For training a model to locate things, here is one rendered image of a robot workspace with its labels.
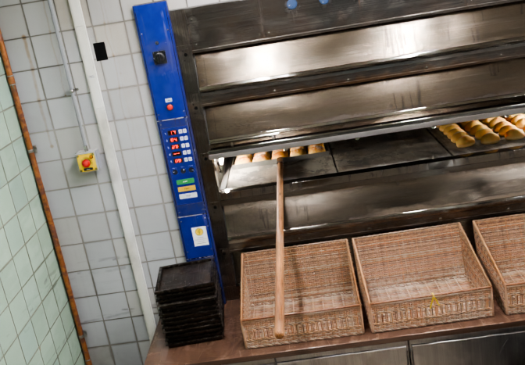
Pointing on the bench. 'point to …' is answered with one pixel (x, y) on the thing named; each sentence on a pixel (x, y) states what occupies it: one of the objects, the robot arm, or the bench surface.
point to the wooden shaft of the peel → (280, 259)
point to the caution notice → (200, 236)
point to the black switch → (159, 57)
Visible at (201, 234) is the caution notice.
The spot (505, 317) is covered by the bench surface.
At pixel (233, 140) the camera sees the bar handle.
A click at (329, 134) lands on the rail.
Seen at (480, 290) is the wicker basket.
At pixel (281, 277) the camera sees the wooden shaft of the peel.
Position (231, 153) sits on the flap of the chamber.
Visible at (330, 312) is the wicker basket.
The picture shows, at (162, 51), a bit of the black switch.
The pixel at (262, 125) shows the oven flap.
